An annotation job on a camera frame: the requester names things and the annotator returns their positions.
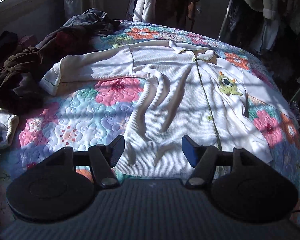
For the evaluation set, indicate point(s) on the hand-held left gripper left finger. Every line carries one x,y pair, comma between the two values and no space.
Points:
118,151

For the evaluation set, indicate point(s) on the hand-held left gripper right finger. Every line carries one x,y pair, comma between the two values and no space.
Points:
190,152

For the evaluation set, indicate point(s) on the white waffle pajama shirt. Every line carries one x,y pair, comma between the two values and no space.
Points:
180,100

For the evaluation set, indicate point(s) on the dark clothes pile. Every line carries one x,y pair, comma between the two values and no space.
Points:
87,20

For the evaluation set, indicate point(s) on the floral quilt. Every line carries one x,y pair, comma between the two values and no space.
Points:
90,120

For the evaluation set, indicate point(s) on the cream cloth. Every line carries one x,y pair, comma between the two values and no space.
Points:
8,125

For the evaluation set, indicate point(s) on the dark red garment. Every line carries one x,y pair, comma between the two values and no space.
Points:
70,38

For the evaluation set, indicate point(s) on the reddish box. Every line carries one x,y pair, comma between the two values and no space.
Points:
27,40

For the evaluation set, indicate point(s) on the white rack pole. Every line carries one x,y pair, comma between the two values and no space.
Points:
227,12

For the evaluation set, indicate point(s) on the white hanging garment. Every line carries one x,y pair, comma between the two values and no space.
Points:
145,5

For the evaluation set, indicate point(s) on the brown hanging garment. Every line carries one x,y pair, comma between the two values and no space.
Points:
172,2

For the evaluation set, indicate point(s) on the pale curtain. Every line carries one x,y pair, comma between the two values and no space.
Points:
77,0

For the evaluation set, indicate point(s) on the black folded garment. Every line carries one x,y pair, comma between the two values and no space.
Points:
3,42

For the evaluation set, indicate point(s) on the row of hanging coats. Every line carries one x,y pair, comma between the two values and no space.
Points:
270,2

